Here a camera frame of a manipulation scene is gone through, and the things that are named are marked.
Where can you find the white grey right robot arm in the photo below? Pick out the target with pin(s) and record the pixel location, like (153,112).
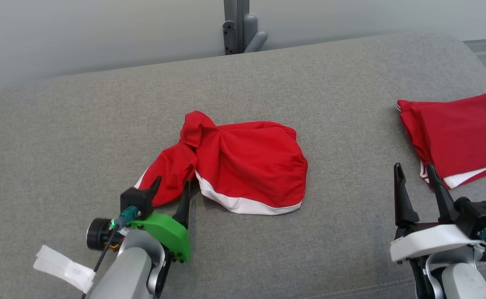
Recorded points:
(463,282)

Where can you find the grey metal post bracket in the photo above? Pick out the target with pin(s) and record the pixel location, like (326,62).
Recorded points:
(236,25)

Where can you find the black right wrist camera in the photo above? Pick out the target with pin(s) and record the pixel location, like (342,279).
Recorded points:
(479,216)

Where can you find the red white-trimmed shorts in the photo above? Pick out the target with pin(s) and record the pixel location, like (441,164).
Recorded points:
(247,162)

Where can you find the red white jersey shirt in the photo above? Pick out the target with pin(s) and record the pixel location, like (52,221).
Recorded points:
(459,133)

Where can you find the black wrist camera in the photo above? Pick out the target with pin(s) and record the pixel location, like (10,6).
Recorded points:
(137,201)
(479,216)

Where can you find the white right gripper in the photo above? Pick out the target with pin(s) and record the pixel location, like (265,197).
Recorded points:
(430,241)

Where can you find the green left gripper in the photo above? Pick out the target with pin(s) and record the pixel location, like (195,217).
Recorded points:
(170,236)

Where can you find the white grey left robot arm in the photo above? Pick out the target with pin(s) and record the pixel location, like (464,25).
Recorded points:
(131,270)

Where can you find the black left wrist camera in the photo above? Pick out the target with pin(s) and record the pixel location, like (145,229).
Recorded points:
(137,201)

